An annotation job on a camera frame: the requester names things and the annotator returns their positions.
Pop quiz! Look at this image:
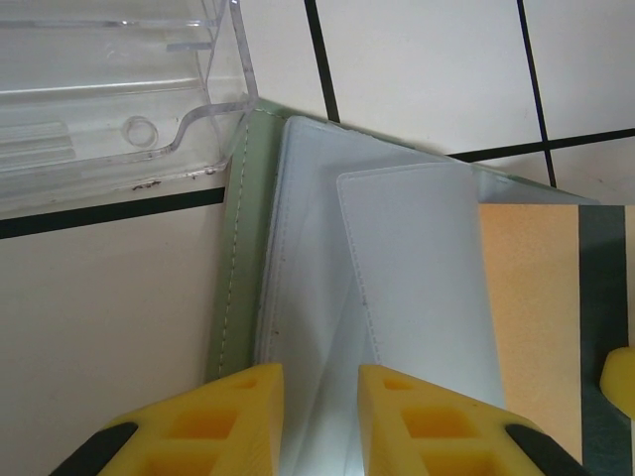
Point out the clear acrylic card stand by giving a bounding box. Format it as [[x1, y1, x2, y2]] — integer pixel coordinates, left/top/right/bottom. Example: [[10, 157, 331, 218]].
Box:
[[0, 0, 261, 193]]

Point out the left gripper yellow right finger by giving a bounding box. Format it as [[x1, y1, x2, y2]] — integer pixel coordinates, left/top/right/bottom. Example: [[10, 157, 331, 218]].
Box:
[[357, 365, 589, 476]]

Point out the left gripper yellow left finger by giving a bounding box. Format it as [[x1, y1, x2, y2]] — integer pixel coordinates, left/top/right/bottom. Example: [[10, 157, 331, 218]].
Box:
[[52, 362, 285, 476]]

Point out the peach plastic card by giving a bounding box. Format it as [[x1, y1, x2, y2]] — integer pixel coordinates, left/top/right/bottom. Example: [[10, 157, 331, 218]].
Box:
[[476, 201, 635, 476]]

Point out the green translucent plastic card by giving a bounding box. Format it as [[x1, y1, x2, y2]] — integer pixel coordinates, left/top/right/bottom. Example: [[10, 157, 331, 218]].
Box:
[[202, 96, 602, 476]]

